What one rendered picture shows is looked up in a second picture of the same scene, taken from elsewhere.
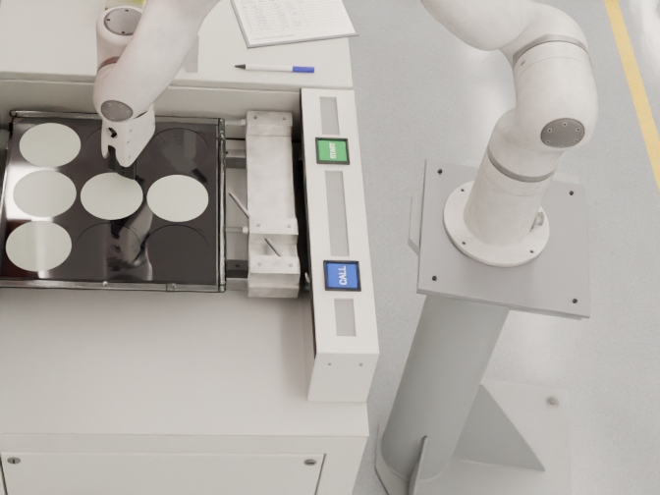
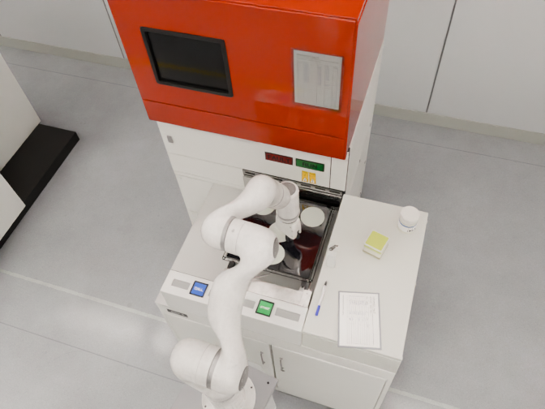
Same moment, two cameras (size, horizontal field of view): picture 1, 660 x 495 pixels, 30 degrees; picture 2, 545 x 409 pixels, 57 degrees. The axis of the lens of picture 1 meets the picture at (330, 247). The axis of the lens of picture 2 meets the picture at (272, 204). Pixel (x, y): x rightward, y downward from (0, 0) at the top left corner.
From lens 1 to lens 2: 198 cm
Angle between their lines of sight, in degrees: 65
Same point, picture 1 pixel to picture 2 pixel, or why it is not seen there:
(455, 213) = not seen: hidden behind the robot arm
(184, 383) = (203, 248)
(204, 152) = (293, 269)
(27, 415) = (210, 202)
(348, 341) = (169, 281)
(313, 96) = (301, 312)
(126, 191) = (281, 236)
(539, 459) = not seen: outside the picture
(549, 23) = (222, 355)
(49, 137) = (316, 217)
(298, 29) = (346, 317)
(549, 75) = (195, 345)
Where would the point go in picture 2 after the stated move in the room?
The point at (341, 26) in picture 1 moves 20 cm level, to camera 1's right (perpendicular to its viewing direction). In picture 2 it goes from (345, 339) to (319, 392)
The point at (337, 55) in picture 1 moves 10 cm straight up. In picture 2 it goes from (325, 331) to (326, 320)
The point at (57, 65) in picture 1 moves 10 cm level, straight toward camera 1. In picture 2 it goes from (342, 216) to (317, 213)
